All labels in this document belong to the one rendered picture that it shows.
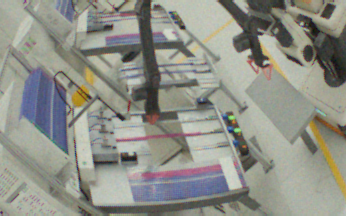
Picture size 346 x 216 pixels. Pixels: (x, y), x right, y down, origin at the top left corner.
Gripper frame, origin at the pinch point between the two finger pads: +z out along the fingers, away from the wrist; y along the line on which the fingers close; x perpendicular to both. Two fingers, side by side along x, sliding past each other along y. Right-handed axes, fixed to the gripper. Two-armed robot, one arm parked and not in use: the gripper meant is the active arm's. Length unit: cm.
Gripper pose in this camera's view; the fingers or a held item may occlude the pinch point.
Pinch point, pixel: (151, 122)
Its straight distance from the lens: 246.5
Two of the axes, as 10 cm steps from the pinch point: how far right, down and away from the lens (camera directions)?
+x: 9.8, -0.7, 1.9
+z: -0.5, 8.3, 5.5
